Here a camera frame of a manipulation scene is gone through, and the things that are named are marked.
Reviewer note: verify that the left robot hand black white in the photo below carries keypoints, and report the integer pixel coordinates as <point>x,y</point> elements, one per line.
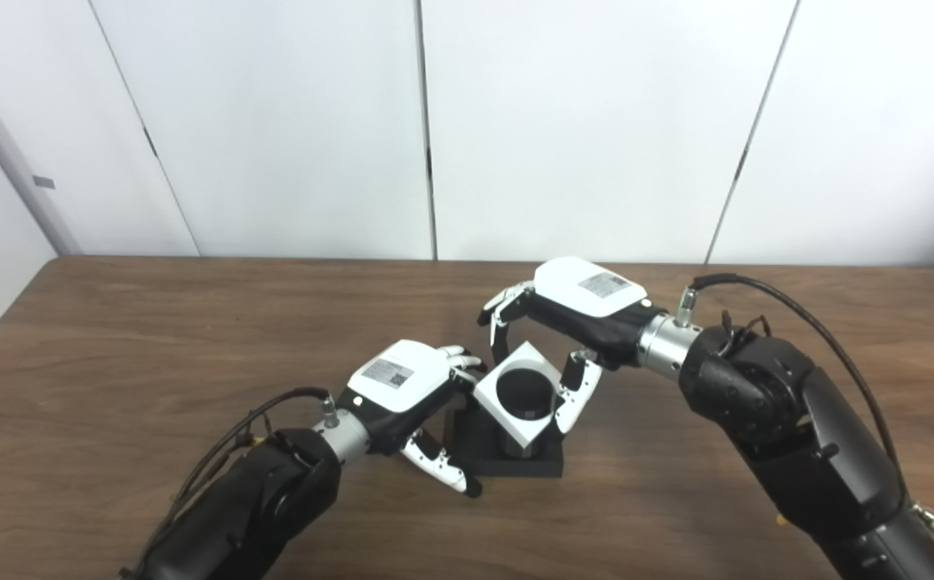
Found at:
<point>394,379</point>

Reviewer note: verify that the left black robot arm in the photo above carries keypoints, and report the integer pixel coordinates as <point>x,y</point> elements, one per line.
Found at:
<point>241,499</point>

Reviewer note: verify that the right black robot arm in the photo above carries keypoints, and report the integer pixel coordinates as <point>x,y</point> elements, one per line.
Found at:
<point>797,427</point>

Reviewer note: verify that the black peg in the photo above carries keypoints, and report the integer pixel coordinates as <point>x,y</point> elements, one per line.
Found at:
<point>523,391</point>

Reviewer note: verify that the small gray wall tag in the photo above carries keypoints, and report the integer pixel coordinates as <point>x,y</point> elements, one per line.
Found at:
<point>43,182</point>

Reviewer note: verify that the white square piece with hole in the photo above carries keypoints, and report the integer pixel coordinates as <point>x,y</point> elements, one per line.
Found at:
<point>527,427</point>

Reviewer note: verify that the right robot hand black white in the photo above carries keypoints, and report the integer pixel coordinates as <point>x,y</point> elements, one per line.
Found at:
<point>587,298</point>

